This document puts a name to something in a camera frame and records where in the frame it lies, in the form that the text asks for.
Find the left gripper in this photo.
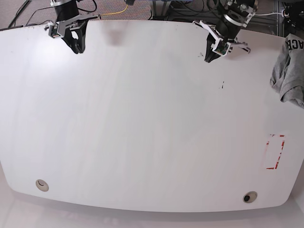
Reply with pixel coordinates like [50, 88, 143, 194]
[193, 14, 251, 63]

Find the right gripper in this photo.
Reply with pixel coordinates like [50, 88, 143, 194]
[45, 14, 98, 54]

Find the grey Hugging Face t-shirt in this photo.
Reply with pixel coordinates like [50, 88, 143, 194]
[270, 34, 304, 108]

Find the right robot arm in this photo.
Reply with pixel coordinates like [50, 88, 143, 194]
[45, 0, 98, 54]

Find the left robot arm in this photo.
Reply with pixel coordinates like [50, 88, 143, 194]
[193, 0, 258, 63]

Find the red tape rectangle marking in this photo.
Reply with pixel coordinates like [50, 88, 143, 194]
[263, 134, 285, 170]

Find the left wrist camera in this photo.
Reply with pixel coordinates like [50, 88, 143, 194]
[211, 38, 231, 56]

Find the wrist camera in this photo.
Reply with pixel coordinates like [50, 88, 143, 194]
[211, 38, 231, 56]
[48, 24, 62, 38]

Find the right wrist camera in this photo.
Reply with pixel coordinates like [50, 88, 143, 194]
[48, 24, 62, 38]

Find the yellow cable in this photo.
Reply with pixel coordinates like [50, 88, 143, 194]
[99, 0, 133, 19]

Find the black cable on floor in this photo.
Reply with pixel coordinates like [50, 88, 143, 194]
[7, 0, 57, 28]

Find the aluminium frame rail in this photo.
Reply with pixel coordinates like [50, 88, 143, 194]
[149, 0, 285, 37]

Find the white cable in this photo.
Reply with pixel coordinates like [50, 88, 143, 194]
[255, 11, 283, 19]

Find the right table cable grommet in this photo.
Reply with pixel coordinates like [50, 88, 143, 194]
[243, 191, 257, 204]

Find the table cable grommet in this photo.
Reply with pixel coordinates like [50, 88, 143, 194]
[243, 191, 257, 204]
[36, 180, 49, 192]

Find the left table cable grommet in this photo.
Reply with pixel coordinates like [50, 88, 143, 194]
[36, 180, 49, 192]

